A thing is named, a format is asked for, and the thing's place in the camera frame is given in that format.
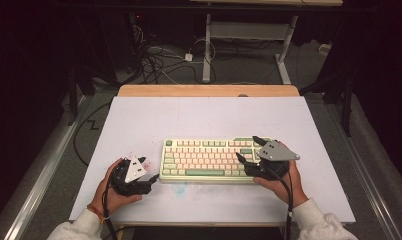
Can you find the person's left hand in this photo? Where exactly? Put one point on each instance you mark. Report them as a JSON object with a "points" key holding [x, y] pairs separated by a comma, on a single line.
{"points": [[115, 200]]}

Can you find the cream and green keyboard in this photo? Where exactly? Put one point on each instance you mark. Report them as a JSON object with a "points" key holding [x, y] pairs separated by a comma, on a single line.
{"points": [[202, 160]]}

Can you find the beige power strip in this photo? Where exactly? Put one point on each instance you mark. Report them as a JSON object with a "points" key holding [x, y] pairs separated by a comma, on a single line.
{"points": [[324, 49]]}

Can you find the black metal stand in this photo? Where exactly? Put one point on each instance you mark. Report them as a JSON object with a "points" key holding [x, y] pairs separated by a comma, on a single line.
{"points": [[347, 106]]}

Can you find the silver metal rail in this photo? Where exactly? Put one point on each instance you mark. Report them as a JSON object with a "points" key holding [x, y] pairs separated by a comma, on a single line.
{"points": [[45, 180], [362, 173]]}

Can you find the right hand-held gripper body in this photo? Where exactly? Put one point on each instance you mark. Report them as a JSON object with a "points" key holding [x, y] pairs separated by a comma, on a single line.
{"points": [[275, 151]]}

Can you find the white board sheet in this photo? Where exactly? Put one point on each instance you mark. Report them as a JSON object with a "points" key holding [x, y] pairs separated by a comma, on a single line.
{"points": [[205, 116]]}

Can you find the white metal desk frame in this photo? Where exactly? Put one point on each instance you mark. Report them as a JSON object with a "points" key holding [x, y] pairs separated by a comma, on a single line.
{"points": [[206, 50]]}

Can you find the white power adapter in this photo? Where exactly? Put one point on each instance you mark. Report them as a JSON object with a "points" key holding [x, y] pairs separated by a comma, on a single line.
{"points": [[188, 57]]}

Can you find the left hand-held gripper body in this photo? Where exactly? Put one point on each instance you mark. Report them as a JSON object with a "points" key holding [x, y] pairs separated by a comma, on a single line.
{"points": [[135, 170]]}

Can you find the person's right hand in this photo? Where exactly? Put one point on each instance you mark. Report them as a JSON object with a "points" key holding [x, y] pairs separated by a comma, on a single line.
{"points": [[297, 190]]}

